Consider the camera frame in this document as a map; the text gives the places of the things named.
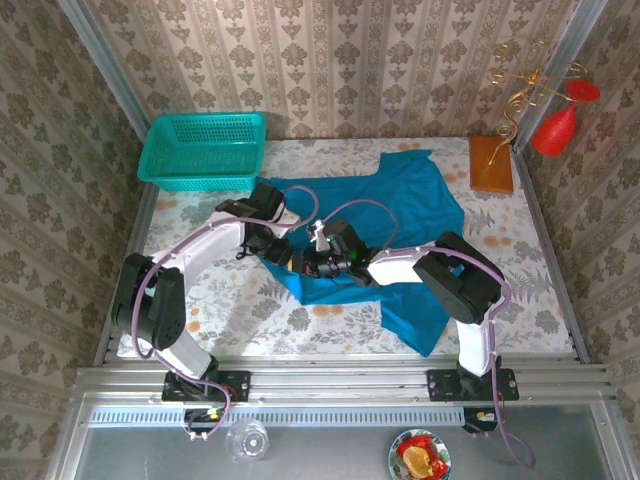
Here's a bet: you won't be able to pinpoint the gold wire glass stand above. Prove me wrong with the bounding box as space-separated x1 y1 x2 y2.
487 39 589 166

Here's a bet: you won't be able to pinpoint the aluminium frame post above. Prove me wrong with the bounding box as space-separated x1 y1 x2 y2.
57 0 151 136
512 0 609 151

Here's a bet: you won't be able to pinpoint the brown wooden base board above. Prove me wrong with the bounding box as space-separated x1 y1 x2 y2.
468 134 515 195

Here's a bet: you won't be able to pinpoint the floral tablecloth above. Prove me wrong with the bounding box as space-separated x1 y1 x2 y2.
117 137 574 357

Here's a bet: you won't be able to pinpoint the black connector board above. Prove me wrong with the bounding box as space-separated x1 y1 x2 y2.
462 407 507 435
182 407 226 435

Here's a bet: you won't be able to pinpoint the blue t-shirt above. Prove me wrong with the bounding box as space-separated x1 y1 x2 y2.
255 148 466 359

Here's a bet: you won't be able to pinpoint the yellow snack piece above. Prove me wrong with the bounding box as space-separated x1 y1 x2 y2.
403 446 434 476

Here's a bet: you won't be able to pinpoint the teal plastic basket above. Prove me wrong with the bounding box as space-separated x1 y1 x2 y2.
136 111 269 192

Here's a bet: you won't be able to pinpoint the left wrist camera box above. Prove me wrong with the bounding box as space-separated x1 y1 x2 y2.
272 205 302 227

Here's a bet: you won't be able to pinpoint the floral rimmed plate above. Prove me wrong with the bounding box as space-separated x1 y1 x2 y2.
388 428 452 480

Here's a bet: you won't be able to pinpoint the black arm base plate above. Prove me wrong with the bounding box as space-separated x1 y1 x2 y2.
425 368 520 403
160 370 251 404

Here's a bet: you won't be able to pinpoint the aluminium side rail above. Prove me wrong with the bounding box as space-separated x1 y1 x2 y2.
93 184 161 366
514 149 591 364

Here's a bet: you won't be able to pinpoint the aluminium mounting rail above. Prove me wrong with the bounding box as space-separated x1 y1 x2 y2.
74 355 619 407

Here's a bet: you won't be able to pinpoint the red foil snack wrappers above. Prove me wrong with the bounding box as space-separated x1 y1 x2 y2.
397 433 449 479

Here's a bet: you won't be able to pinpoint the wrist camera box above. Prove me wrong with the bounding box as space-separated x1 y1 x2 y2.
272 205 302 227
306 219 327 251

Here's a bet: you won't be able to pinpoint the grey slotted cable duct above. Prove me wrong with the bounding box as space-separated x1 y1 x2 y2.
88 405 465 429

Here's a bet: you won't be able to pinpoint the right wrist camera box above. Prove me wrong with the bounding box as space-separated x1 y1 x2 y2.
306 219 327 251

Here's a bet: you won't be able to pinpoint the red wine glass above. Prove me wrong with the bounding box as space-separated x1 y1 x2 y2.
530 79 602 158

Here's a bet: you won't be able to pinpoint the clear drinking glass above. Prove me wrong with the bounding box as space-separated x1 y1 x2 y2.
224 417 271 466

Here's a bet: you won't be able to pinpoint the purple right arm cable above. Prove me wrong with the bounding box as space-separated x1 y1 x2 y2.
319 199 537 470

